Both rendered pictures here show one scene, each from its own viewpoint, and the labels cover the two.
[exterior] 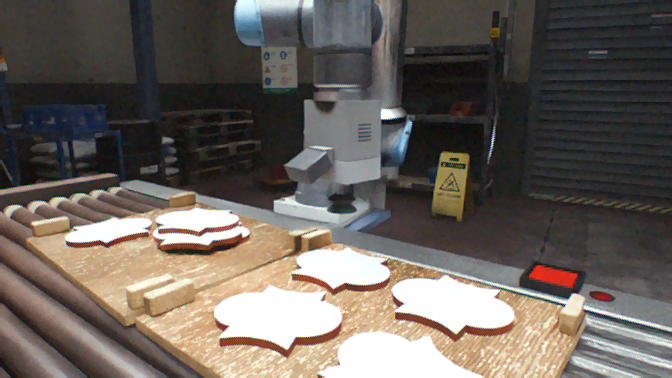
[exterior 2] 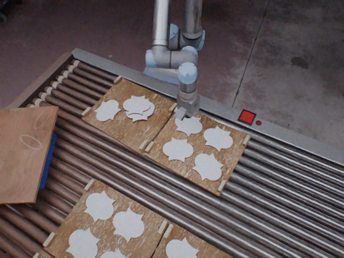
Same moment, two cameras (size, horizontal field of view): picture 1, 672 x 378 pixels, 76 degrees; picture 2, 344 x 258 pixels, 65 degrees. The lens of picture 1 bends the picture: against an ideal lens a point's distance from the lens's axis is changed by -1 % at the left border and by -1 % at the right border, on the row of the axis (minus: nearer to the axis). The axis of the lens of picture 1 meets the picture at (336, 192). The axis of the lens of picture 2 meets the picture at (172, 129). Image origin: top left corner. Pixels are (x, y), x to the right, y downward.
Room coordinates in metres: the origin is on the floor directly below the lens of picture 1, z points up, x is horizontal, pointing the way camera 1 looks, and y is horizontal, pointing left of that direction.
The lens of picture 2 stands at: (-0.15, 0.10, 2.11)
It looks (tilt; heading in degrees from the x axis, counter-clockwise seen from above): 58 degrees down; 358
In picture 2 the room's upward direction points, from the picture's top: 7 degrees counter-clockwise
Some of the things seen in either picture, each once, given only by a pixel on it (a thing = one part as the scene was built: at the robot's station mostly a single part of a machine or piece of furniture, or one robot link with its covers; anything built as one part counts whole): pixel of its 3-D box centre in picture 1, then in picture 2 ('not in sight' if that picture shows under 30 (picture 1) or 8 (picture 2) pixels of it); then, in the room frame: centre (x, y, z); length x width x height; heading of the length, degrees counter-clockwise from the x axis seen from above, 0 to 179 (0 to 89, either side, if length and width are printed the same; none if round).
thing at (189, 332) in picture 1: (363, 322); (197, 146); (0.47, -0.03, 0.93); 0.41 x 0.35 x 0.02; 51
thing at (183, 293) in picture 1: (170, 297); (149, 147); (0.49, 0.20, 0.95); 0.06 x 0.02 x 0.03; 141
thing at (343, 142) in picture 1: (328, 135); (184, 104); (0.58, 0.01, 1.14); 0.12 x 0.09 x 0.16; 133
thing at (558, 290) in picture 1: (552, 279); (246, 117); (0.60, -0.32, 0.92); 0.08 x 0.08 x 0.02; 53
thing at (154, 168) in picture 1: (131, 167); not in sight; (4.19, 2.00, 0.44); 0.59 x 0.59 x 0.88
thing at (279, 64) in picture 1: (278, 60); not in sight; (6.36, 0.81, 1.55); 0.61 x 0.02 x 0.91; 60
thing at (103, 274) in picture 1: (172, 243); (130, 112); (0.73, 0.29, 0.93); 0.41 x 0.35 x 0.02; 49
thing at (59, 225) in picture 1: (50, 227); (86, 112); (0.76, 0.53, 0.95); 0.06 x 0.02 x 0.03; 139
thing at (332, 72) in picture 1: (341, 74); (187, 90); (0.59, -0.01, 1.21); 0.08 x 0.08 x 0.05
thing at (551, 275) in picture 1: (552, 280); (246, 117); (0.60, -0.32, 0.92); 0.06 x 0.06 x 0.01; 53
